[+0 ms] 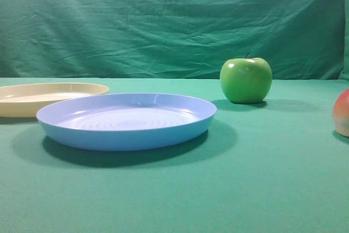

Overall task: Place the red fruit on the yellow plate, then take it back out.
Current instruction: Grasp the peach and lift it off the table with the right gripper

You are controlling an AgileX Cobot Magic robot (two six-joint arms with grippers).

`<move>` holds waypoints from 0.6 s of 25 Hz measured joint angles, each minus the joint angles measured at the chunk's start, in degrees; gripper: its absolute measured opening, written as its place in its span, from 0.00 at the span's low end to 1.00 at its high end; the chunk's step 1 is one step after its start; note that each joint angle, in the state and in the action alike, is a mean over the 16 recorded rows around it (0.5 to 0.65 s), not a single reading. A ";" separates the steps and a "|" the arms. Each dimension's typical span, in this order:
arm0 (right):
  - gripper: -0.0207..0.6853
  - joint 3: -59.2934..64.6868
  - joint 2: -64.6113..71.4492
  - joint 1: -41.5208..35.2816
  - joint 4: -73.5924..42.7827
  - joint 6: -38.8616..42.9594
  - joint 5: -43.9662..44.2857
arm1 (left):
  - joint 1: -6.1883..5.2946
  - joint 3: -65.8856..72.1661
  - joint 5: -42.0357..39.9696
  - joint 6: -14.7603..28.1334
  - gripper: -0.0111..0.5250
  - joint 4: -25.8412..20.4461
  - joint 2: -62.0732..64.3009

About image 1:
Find yellow bread with pink blush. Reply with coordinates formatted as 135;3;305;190
332;89;349;137

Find blue plastic plate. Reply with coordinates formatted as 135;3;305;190
37;93;217;151

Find yellow plastic plate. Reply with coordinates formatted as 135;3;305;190
1;82;110;118

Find green apple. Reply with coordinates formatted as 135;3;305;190
220;57;273;104

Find green table cloth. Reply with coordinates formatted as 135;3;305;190
1;78;348;232

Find green backdrop cloth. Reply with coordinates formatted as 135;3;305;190
1;0;348;80

